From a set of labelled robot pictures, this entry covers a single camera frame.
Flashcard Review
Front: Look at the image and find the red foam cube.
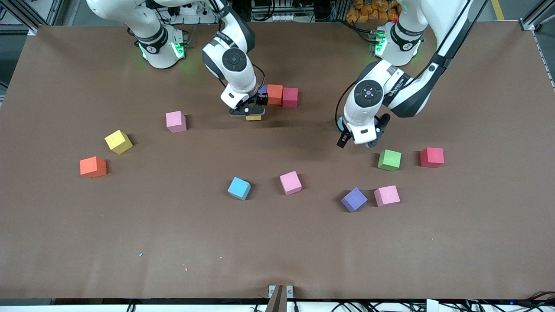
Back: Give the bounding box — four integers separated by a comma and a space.
419, 147, 445, 169
282, 87, 299, 108

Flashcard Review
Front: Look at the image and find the green foam cube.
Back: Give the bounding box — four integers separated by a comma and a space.
378, 149, 402, 172

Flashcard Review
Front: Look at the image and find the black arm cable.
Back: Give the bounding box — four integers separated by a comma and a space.
335, 80, 360, 130
251, 64, 266, 94

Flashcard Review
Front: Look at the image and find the aluminium frame strut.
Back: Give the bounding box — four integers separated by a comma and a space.
0, 0, 65, 36
519, 0, 555, 90

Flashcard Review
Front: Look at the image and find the grey equipment rack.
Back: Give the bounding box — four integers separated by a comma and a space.
251, 0, 317, 22

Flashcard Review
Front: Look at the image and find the bag of orange items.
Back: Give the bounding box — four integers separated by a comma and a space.
346, 0, 402, 23

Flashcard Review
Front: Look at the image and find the metal clamp bracket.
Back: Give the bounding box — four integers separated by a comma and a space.
265, 284, 294, 312

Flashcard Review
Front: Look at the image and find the orange foam cube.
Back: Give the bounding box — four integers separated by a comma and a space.
79, 156, 108, 179
267, 84, 284, 106

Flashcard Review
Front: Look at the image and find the pink foam cube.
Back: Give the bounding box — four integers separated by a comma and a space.
166, 111, 187, 133
374, 185, 401, 207
279, 171, 303, 195

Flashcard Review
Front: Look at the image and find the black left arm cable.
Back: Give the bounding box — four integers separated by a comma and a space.
335, 80, 360, 130

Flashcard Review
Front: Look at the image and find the white power strip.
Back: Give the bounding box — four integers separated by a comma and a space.
170, 0, 217, 25

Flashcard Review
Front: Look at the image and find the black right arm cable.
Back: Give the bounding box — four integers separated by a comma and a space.
251, 64, 266, 94

